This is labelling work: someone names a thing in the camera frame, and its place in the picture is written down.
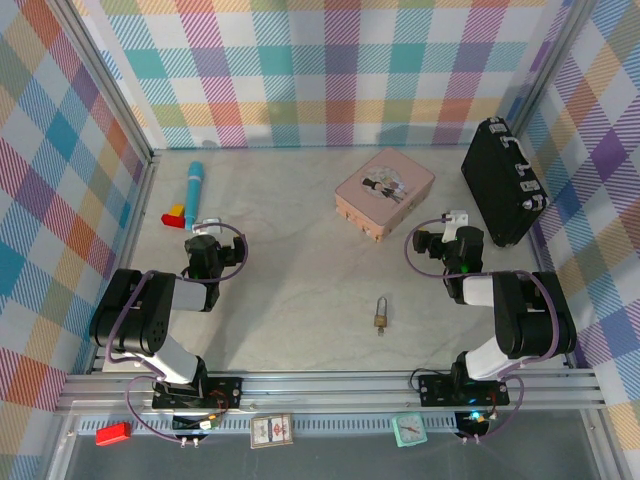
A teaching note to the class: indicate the blue marker pen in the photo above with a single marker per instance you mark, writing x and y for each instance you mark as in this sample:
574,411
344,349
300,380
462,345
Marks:
194,195

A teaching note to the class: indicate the red rectangular block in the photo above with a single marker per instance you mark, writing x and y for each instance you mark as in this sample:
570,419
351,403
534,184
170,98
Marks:
114,433

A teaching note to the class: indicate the black briefcase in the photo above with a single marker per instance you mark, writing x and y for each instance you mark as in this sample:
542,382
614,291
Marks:
495,190

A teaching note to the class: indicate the aluminium frame corner post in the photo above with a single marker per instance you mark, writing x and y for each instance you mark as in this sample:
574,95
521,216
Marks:
100,70
550,60

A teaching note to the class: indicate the red toy building block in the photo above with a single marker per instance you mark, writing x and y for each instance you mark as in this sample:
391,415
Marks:
172,221

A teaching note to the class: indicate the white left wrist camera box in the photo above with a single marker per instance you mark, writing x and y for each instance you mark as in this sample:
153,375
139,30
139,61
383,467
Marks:
210,222

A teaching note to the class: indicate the teal alarm clock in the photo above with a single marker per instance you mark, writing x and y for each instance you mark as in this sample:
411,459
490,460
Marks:
410,431

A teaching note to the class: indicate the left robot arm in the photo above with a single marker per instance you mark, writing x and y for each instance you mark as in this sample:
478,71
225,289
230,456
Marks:
140,310

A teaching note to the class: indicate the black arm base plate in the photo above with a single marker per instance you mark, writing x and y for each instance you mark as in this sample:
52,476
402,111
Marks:
435,390
225,390

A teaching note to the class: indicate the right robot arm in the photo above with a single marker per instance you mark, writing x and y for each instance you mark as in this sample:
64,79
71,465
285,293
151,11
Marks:
525,310

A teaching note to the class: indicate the playing card deck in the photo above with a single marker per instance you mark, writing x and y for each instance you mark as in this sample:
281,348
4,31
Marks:
272,431

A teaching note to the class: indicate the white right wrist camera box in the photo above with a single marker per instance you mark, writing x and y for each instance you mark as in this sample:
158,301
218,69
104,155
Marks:
457,220

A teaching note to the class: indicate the long aluminium base rail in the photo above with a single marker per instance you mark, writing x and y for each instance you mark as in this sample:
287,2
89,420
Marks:
325,390

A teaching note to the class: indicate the small black controller board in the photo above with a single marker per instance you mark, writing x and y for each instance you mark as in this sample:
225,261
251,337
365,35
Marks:
470,425
187,425

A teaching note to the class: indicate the brass padlock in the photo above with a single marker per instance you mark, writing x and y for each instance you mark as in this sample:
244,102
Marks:
380,321

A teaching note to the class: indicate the yellow toy building block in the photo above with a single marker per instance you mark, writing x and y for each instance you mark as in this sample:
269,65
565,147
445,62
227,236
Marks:
178,209

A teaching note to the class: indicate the pink tin box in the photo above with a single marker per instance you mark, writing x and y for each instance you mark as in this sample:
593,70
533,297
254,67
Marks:
382,192

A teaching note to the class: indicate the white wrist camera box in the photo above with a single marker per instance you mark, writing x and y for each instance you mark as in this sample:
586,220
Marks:
457,220
210,222

